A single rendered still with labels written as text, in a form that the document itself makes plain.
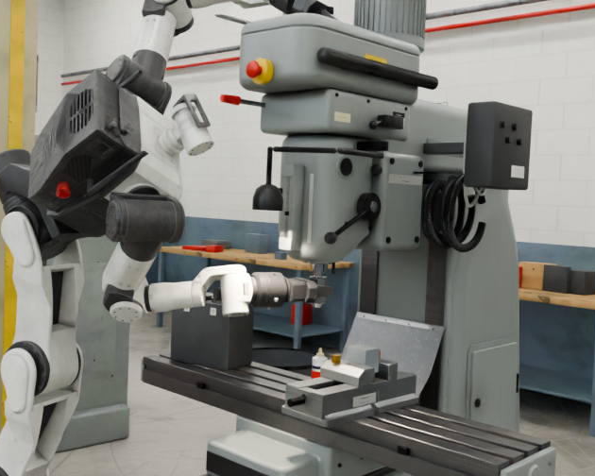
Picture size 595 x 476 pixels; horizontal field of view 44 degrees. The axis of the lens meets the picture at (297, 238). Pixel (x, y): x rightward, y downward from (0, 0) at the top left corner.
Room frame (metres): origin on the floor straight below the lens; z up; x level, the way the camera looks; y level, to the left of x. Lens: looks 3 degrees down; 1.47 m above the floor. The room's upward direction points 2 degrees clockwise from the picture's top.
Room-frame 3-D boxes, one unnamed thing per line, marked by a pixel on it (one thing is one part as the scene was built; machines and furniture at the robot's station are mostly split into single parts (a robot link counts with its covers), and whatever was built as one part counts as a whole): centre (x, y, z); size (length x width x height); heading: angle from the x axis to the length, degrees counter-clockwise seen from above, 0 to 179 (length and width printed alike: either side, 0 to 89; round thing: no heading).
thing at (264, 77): (1.75, 0.10, 1.76); 0.06 x 0.02 x 0.06; 47
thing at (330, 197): (1.91, -0.06, 1.47); 0.21 x 0.19 x 0.32; 47
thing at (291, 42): (1.92, -0.07, 1.81); 0.47 x 0.26 x 0.16; 137
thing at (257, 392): (1.91, -0.06, 0.93); 1.24 x 0.23 x 0.08; 47
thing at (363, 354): (1.80, -0.17, 1.08); 0.06 x 0.05 x 0.06; 44
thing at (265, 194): (1.74, 0.07, 1.47); 0.07 x 0.07 x 0.06
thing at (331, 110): (1.94, -0.09, 1.68); 0.34 x 0.24 x 0.10; 137
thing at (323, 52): (1.84, -0.19, 1.79); 0.45 x 0.04 x 0.04; 137
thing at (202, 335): (2.21, 0.24, 1.07); 0.22 x 0.12 x 0.20; 58
